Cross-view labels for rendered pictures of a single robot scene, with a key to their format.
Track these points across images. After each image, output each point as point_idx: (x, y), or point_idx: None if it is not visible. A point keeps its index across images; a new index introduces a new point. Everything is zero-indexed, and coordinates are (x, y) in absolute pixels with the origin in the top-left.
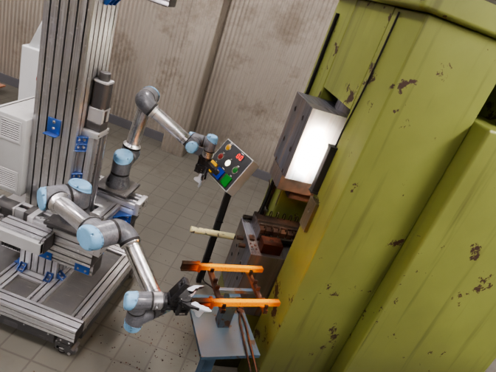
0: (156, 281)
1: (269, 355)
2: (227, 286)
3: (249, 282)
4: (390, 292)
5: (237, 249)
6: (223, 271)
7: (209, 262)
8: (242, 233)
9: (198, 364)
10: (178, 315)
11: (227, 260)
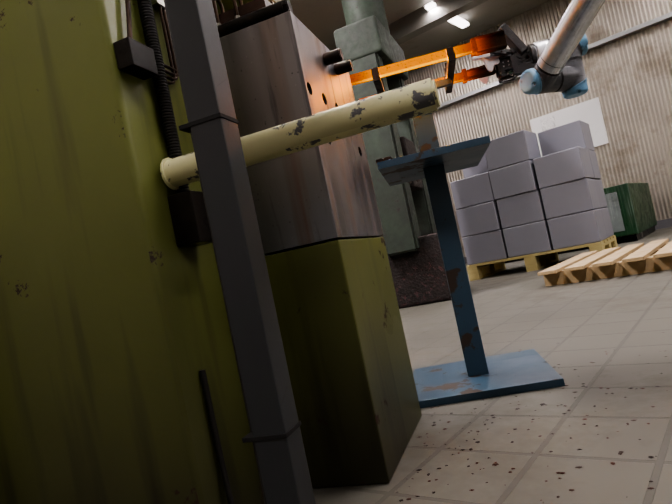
0: (546, 46)
1: None
2: (361, 211)
3: (383, 90)
4: None
5: (330, 104)
6: (341, 226)
7: (450, 47)
8: (317, 51)
9: (466, 270)
10: (511, 80)
11: (332, 176)
